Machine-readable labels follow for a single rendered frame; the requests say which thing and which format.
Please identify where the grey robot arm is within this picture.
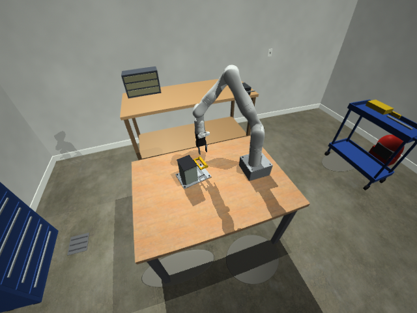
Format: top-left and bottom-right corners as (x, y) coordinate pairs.
(193, 65), (265, 167)

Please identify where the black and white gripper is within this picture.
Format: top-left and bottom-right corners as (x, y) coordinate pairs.
(195, 127), (210, 154)

